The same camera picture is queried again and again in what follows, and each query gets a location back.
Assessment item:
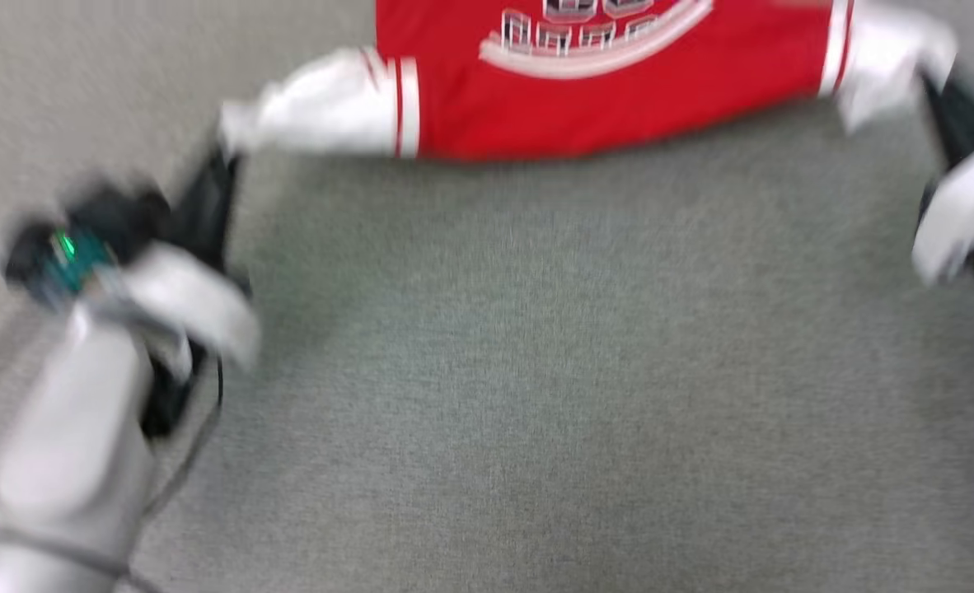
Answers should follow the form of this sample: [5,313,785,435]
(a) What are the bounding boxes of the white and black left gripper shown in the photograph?
[1,152,262,371]

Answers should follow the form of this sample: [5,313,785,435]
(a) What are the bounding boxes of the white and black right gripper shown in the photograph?
[911,70,974,286]

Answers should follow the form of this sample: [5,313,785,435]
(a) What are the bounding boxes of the red and white jersey garment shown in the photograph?
[218,0,959,163]

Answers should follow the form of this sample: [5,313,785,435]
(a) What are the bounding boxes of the teal connector left camera cable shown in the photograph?
[42,235,117,301]

